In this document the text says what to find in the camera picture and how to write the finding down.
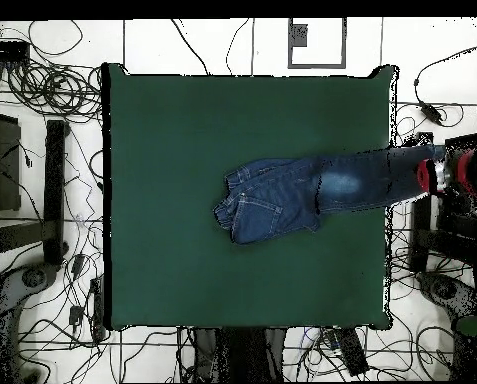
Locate grey chair base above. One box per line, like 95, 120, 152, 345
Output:
417, 271, 477, 321
0, 261, 61, 383

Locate black stand leg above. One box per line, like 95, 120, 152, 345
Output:
410, 131, 477, 273
0, 119, 70, 266

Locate black power adapter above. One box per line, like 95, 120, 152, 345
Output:
419, 101, 445, 126

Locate black flat box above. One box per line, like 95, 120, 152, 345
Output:
0, 39, 31, 63

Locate coiled black cable bundle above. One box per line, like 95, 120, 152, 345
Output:
5, 59, 103, 121

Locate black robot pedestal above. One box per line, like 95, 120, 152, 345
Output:
193, 327, 287, 383

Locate dark green table cloth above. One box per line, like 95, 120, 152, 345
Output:
101, 62, 399, 331

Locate slim black power strip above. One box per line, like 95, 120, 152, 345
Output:
89, 275, 108, 341

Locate black square case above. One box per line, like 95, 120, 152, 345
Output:
437, 135, 477, 241
0, 110, 23, 213

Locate blue denim jeans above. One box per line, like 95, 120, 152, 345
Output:
212, 144, 447, 245

